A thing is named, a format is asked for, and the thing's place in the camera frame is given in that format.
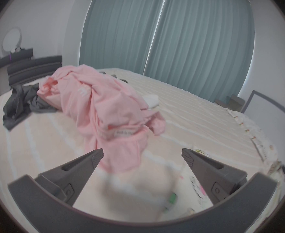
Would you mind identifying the pink garment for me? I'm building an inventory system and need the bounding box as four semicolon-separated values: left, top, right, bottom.
37;64;166;173

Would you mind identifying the black garment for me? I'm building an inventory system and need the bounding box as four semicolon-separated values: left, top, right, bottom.
2;84;60;130

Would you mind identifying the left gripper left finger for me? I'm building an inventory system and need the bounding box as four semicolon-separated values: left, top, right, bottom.
35;148;105;207

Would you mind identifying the blue-green curtain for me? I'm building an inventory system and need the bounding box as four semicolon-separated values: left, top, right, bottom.
144;0;256;102
79;0;169;76

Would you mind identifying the round white mirror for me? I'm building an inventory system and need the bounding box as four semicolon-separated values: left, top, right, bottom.
2;28;22;56

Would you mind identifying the grey bedside table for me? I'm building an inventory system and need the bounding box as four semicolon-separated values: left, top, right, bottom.
214;94;246;113

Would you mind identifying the white printed pillow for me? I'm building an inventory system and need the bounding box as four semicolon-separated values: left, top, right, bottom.
226;108;279;169

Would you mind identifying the bed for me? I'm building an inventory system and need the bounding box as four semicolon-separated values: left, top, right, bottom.
0;68;285;227

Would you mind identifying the white garment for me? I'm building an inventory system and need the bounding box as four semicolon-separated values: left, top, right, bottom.
142;94;160;109

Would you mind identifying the white printed pyjama top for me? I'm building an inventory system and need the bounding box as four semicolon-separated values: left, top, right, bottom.
104;148;232;221

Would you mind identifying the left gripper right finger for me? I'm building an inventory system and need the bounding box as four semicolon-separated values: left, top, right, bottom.
181;148;248;207

